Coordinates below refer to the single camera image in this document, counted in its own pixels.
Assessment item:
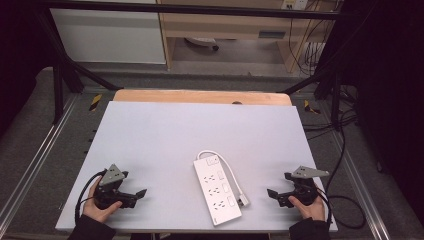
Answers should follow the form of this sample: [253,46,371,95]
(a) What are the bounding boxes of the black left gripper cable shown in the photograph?
[74,169,108,224]

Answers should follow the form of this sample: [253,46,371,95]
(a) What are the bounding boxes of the person's right hand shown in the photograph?
[287,194,327,222]

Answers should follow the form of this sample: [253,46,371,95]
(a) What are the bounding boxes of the dark curtain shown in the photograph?
[0,0,56,141]
[316,0,424,228]

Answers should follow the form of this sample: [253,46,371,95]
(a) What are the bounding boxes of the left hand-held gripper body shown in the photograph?
[93,163,132,211]

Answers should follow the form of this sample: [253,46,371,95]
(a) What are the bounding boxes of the white cabinet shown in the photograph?
[49,0,167,65]

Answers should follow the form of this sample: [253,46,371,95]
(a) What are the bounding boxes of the white power strip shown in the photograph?
[192,154,243,227]

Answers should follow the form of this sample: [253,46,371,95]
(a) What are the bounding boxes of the white power strip cord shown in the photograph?
[196,149,246,198]

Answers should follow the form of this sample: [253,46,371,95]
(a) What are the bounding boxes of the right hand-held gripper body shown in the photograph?
[283,165,331,207]

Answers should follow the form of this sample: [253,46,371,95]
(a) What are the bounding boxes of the hanging black cables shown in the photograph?
[287,0,338,77]

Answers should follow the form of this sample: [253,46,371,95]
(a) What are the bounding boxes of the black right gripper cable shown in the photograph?
[312,185,335,231]

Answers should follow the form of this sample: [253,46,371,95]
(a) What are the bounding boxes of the person's left hand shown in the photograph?
[82,176,124,224]

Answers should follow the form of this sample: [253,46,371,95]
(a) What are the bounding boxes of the white wall socket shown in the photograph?
[280,0,309,11]

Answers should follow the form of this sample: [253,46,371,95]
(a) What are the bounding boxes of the light wooden desk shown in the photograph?
[155,0,336,74]

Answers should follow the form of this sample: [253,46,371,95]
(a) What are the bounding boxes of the aluminium rail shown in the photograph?
[0,94,83,231]
[321,113,394,240]

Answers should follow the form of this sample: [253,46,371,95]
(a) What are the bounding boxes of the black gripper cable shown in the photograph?
[74,169,108,224]
[312,185,335,231]

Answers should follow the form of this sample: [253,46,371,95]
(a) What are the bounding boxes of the office chair base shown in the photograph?
[184,36,221,52]

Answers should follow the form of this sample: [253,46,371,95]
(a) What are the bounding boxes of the light wooden table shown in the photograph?
[112,88,293,107]

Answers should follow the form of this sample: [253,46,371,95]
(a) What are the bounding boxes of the black metal frame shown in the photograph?
[33,0,354,133]

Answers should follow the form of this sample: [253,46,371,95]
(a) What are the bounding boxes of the black floor cable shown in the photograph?
[301,84,368,230]

